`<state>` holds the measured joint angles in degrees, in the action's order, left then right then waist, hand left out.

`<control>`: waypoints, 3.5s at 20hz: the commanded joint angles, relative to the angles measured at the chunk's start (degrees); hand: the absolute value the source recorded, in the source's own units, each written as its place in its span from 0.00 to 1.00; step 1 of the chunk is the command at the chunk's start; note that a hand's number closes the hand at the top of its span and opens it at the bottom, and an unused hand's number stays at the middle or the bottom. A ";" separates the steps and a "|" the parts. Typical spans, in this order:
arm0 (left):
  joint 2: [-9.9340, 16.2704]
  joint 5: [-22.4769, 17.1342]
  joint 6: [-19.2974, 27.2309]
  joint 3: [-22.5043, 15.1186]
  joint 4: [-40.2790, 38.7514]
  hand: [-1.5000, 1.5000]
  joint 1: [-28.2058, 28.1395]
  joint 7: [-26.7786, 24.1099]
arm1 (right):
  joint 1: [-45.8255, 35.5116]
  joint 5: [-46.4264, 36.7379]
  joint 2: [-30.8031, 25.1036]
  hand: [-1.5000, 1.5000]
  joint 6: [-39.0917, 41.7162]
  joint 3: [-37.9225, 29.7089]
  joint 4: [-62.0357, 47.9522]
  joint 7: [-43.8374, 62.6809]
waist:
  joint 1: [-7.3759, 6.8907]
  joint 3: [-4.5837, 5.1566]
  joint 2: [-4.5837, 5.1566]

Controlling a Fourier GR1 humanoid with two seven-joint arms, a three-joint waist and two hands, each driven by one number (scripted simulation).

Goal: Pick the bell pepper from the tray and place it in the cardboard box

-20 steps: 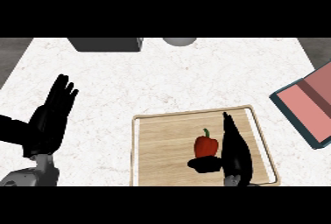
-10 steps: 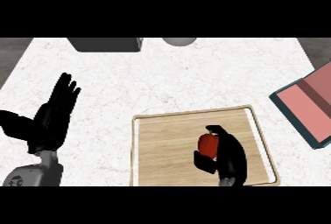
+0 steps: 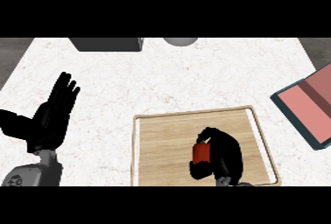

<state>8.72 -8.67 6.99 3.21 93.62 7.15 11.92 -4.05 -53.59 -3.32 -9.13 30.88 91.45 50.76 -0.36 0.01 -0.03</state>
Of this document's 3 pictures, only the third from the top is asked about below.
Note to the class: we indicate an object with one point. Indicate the pink box with teal rim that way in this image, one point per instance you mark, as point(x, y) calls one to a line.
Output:
point(308, 110)

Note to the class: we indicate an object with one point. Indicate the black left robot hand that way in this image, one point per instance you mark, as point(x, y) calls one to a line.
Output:
point(49, 116)

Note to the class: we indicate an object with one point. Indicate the red bell pepper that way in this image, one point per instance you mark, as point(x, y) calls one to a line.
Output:
point(202, 152)

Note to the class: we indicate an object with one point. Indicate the grey round object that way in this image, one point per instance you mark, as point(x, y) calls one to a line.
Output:
point(181, 41)

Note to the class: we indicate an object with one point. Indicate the wooden tray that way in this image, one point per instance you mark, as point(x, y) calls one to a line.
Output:
point(172, 151)

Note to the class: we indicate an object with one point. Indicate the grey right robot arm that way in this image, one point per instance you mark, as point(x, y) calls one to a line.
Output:
point(231, 183)

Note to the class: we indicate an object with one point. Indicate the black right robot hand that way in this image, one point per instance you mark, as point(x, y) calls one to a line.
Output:
point(228, 154)

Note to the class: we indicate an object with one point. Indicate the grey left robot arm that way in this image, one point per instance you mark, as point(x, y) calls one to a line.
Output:
point(35, 173)

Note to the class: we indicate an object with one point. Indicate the dark grey block appliance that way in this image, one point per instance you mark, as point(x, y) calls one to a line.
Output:
point(109, 44)

